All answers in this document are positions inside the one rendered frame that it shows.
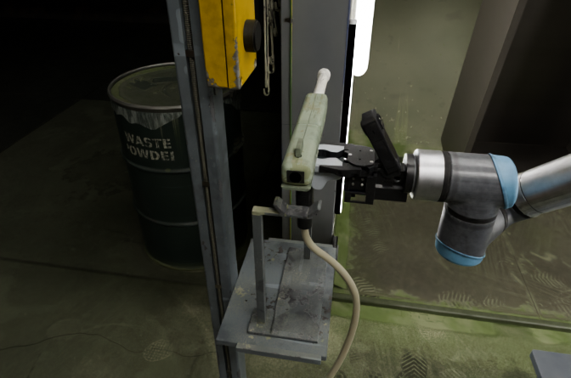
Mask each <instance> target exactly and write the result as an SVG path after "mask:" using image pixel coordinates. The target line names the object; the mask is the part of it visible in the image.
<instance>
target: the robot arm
mask: <svg viewBox="0 0 571 378"><path fill-rule="evenodd" d="M360 124H361V127H362V129H363V131H364V133H365V136H367V137H368V138H369V140H370V142H371V144H372V146H373V148H374V149H373V148H371V147H367V146H363V145H356V144H348V143H328V144H320V145H319V149H318V151H319V153H318V156H317V161H316V165H315V171H314V176H313V181H312V184H311V186H312V187H313V188H314V189H323V188H324V186H325V184H326V183H327V182H328V181H329V180H339V179H341V178H342V177H344V184H343V190H344V191H345V197H344V202H350V203H359V204H368V205H373V201H374V200H390V201H400V202H406V200H407V194H410V196H411V198H412V199H413V200H429V201H438V202H444V208H443V211H442V215H441V218H440V222H439V226H438V232H437V233H436V235H435V236H436V241H435V246H436V249H437V251H438V253H439V254H440V255H441V256H442V257H443V258H445V259H446V260H447V261H450V262H452V263H454V264H457V265H460V266H465V267H471V266H476V265H478V264H479V263H480V262H481V261H482V260H483V258H485V252H486V249H487V247H488V245H489V244H490V243H491V242H492V241H493V240H495V239H496V238H497V237H498V236H499V235H500V234H501V233H502V232H504V230H506V229H507V228H508V227H509V226H510V225H511V224H513V223H516V222H520V221H523V220H526V219H530V218H532V217H538V216H539V215H540V214H543V213H546V212H552V211H555V210H558V209H561V208H564V207H567V206H571V154H569V155H565V156H563V157H560V158H557V159H555V160H553V161H549V162H547V163H545V164H542V165H540V166H536V167H534V168H531V169H528V170H527V171H524V172H517V168H516V166H515V164H514V163H513V161H512V160H511V159H510V158H509V157H507V156H503V155H492V154H490V153H488V154H487V155H486V154H475V153H463V152H452V151H441V150H420V149H417V150H415V152H414V154H407V153H405V154H404V159H403V163H400V159H399V156H398V154H397V152H396V150H395V148H394V147H393V144H392V142H391V140H390V138H389V137H388V135H387V132H386V130H385V128H384V123H383V120H382V118H381V117H380V115H379V114H377V113H376V110H375V109H373V110H369V111H367V112H365V113H363V114H362V121H361V122H360ZM343 156H344V157H345V158H346V159H344V157H343ZM355 195H366V197H365V201H359V200H351V197H355Z"/></svg>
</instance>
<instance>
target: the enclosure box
mask: <svg viewBox="0 0 571 378"><path fill-rule="evenodd" d="M441 143H442V147H443V151H452V152H463V153H475V154H486V155H487V154H488V153H490V154H492V155H503V156H507V157H509V158H510V159H511V160H512V161H513V163H514V164H515V166H516V168H517V172H524V171H527V170H528V169H531V168H534V167H536V166H540V165H542V164H545V163H547V162H549V161H553V160H555V159H557V158H560V157H563V156H565V155H569V154H571V0H483V1H482V3H481V7H480V9H479V12H478V17H477V20H476V24H475V26H474V29H473V33H472V37H471V41H470V43H469V46H468V49H467V52H466V57H465V60H464V63H463V66H462V69H461V73H460V77H459V80H458V82H457V86H456V89H455V94H454V97H453V99H452V103H451V106H450V108H449V114H448V116H447V119H446V122H445V125H444V130H443V133H442V136H441Z"/></svg>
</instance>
